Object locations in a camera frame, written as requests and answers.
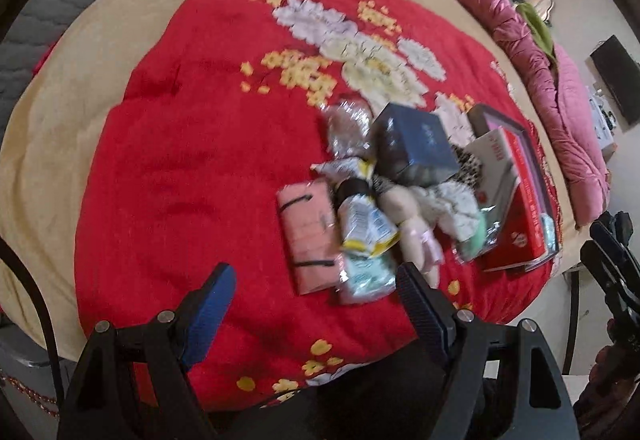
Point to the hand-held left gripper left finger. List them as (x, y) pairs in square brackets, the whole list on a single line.
[(215, 310)]

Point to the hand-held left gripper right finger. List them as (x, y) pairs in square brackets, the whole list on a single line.
[(420, 305)]

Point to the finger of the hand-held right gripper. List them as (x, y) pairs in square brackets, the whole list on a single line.
[(612, 282), (617, 235)]

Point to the mint green tissue pack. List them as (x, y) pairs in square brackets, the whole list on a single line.
[(365, 277)]

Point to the green ball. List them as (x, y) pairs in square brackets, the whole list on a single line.
[(475, 240)]

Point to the red tissue pack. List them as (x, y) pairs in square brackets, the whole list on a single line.
[(525, 220)]

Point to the beige plush toy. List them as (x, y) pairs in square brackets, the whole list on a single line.
[(400, 210)]

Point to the pink soft pack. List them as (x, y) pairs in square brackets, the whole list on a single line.
[(310, 240)]

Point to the leopard print cloth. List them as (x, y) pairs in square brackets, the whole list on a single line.
[(470, 165)]

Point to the white yellow snack packet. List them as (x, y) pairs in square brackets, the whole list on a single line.
[(340, 167)]

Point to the dark square box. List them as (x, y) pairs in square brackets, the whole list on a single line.
[(415, 140)]

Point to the dark shallow tray box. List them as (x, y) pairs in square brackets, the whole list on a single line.
[(480, 112)]

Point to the clear bag brown contents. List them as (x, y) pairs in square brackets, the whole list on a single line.
[(350, 125)]

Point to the white dresser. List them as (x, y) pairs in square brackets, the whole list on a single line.
[(602, 125)]

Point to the pink quilt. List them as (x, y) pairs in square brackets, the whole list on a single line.
[(565, 120)]

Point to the red floral blanket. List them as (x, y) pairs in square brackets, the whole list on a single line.
[(175, 170)]

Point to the green cloth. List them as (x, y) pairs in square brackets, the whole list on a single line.
[(537, 30)]

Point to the beige bed sheet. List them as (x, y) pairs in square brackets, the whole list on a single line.
[(100, 20)]

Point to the black wall television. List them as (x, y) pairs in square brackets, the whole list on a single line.
[(620, 80)]

